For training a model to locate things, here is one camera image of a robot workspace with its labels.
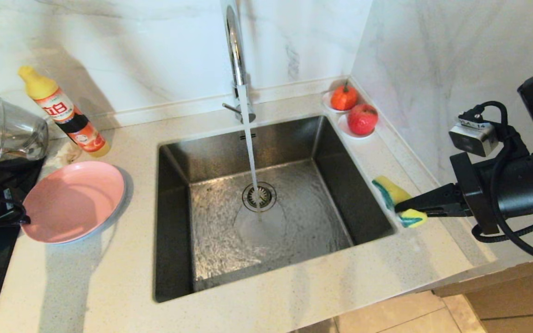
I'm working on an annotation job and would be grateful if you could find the yellow green sponge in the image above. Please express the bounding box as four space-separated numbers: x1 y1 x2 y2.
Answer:
372 176 428 228

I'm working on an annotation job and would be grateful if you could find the pink plate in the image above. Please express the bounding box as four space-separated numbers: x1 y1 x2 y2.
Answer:
20 161 126 244

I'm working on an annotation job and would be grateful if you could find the orange dish soap bottle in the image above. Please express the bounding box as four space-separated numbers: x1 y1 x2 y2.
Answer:
18 65 111 158

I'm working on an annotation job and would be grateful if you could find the stainless steel sink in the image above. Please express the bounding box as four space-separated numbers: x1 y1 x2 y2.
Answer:
154 116 396 303

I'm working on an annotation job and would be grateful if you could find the clear glass jug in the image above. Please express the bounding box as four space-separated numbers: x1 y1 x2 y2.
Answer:
0 96 49 161

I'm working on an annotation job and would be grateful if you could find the wooden cabinet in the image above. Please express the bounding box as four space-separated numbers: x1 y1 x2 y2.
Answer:
433 252 533 333

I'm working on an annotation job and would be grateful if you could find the red toy apple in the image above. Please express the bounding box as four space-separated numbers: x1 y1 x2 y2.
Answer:
347 104 379 136

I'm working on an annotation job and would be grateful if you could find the small white dish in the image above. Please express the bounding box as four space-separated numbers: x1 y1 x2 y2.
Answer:
337 113 375 139
322 90 358 113

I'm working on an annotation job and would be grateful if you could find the orange toy pumpkin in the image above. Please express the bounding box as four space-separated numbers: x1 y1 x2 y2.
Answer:
330 82 359 111

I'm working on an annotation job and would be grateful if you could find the metal drain strainer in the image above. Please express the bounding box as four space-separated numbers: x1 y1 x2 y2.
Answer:
242 182 278 213

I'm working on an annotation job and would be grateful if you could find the chrome faucet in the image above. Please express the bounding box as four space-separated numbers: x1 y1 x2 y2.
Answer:
220 0 256 124

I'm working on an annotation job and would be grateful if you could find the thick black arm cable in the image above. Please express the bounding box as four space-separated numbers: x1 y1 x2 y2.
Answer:
459 101 533 265

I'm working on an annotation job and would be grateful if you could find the braided black arm cable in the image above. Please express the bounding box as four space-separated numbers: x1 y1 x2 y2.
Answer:
471 210 533 243

